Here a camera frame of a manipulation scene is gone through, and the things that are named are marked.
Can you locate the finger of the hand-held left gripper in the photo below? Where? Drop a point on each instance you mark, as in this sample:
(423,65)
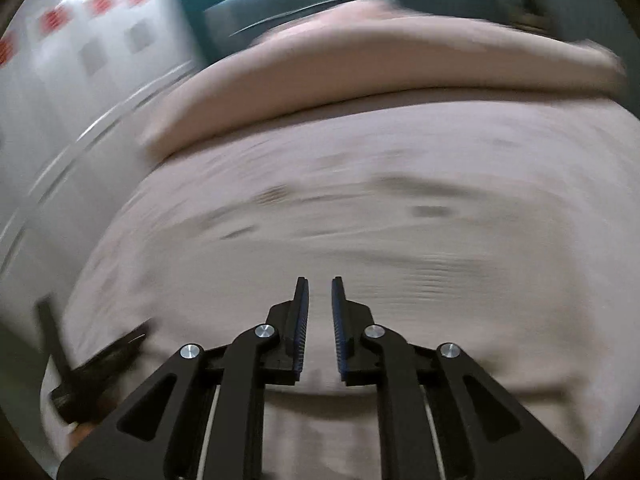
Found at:
(52,340)
(112,352)

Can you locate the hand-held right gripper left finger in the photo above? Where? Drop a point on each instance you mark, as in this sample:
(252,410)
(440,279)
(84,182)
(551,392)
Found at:
(300,330)

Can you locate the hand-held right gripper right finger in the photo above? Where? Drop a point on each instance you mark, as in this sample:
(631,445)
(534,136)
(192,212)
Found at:
(340,330)

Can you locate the pink folded blanket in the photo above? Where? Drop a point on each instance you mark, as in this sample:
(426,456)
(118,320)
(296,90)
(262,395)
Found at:
(350,65)

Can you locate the bed with beige bedspread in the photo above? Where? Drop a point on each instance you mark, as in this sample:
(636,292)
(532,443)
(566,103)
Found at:
(380,220)

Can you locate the white wardrobe with red squares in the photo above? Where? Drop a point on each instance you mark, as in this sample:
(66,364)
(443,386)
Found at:
(85,110)

